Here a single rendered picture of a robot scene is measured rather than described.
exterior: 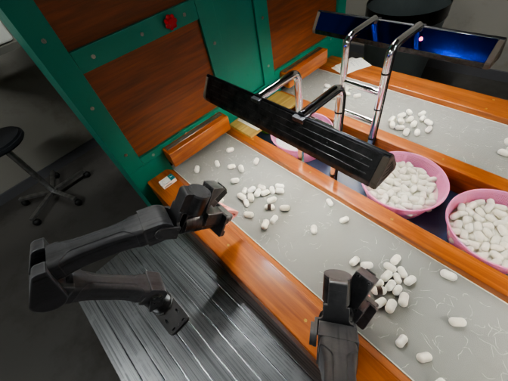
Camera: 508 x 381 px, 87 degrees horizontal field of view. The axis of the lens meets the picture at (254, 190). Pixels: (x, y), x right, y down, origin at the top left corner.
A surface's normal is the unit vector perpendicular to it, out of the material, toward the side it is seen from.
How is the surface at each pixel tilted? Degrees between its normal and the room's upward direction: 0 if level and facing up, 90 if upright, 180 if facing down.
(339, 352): 45
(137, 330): 0
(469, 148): 0
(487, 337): 0
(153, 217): 14
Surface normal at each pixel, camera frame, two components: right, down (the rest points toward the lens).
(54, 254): 0.05, -0.73
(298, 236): -0.16, -0.63
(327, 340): 0.04, -0.99
